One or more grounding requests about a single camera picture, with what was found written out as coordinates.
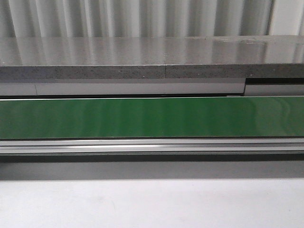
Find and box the green conveyor belt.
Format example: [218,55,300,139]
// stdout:
[0,96,304,140]

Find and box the white corrugated curtain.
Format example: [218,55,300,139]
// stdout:
[0,0,274,38]

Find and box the white panel under slab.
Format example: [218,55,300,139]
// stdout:
[0,78,304,96]

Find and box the aluminium conveyor front rail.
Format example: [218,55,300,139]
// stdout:
[0,137,304,155]

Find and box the grey stone slab shelf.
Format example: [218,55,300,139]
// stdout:
[0,36,304,81]

